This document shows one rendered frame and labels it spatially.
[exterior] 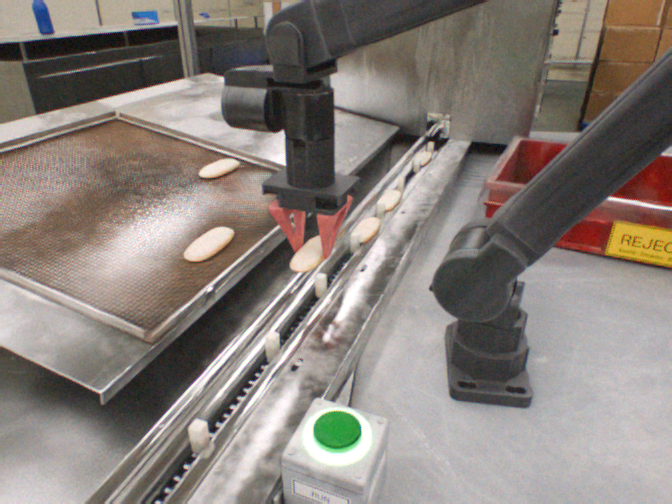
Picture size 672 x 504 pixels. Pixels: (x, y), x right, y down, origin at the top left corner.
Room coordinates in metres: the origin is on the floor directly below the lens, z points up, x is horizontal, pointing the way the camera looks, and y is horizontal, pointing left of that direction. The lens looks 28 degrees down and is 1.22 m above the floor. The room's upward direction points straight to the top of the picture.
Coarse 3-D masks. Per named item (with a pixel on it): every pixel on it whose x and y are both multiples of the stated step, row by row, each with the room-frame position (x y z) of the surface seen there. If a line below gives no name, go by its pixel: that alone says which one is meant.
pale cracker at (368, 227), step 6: (360, 222) 0.78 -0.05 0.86; (366, 222) 0.78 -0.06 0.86; (372, 222) 0.78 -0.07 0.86; (378, 222) 0.79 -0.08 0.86; (360, 228) 0.76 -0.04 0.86; (366, 228) 0.76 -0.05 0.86; (372, 228) 0.76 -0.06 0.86; (378, 228) 0.77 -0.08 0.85; (360, 234) 0.74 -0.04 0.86; (366, 234) 0.74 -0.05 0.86; (372, 234) 0.74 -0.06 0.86; (360, 240) 0.72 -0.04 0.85; (366, 240) 0.73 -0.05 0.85
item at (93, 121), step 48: (0, 144) 0.82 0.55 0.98; (48, 144) 0.87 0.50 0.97; (96, 144) 0.91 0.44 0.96; (192, 144) 0.98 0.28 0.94; (0, 192) 0.68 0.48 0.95; (96, 192) 0.72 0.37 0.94; (144, 192) 0.75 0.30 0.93; (192, 240) 0.63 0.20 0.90; (240, 240) 0.65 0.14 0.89; (48, 288) 0.48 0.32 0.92; (96, 288) 0.50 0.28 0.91; (144, 288) 0.51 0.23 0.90; (192, 288) 0.52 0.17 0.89; (144, 336) 0.42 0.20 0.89
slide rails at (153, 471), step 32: (384, 192) 0.95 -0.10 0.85; (384, 224) 0.79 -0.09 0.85; (352, 256) 0.68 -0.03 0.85; (288, 320) 0.51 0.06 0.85; (256, 352) 0.45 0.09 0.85; (288, 352) 0.45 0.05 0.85; (224, 384) 0.40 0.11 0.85; (256, 384) 0.40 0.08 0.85; (192, 416) 0.36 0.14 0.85; (160, 448) 0.32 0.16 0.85; (160, 480) 0.29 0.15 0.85; (192, 480) 0.28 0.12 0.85
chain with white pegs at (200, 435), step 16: (432, 144) 1.23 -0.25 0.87; (416, 160) 1.10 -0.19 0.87; (384, 208) 0.84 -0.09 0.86; (352, 240) 0.71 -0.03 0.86; (336, 272) 0.65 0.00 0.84; (320, 288) 0.58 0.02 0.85; (272, 336) 0.45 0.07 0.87; (288, 336) 0.49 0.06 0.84; (272, 352) 0.45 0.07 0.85; (256, 368) 0.43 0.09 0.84; (240, 400) 0.39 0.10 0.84; (224, 416) 0.37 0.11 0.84; (192, 432) 0.32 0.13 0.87; (208, 432) 0.33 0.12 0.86; (192, 448) 0.32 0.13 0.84; (176, 480) 0.29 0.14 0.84; (160, 496) 0.28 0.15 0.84
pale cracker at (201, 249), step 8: (208, 232) 0.64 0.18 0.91; (216, 232) 0.64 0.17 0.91; (224, 232) 0.64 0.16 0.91; (232, 232) 0.65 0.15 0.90; (200, 240) 0.61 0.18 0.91; (208, 240) 0.62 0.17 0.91; (216, 240) 0.62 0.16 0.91; (224, 240) 0.63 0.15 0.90; (192, 248) 0.59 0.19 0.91; (200, 248) 0.60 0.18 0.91; (208, 248) 0.60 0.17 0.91; (216, 248) 0.60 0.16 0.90; (192, 256) 0.58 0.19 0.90; (200, 256) 0.58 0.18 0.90; (208, 256) 0.59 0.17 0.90
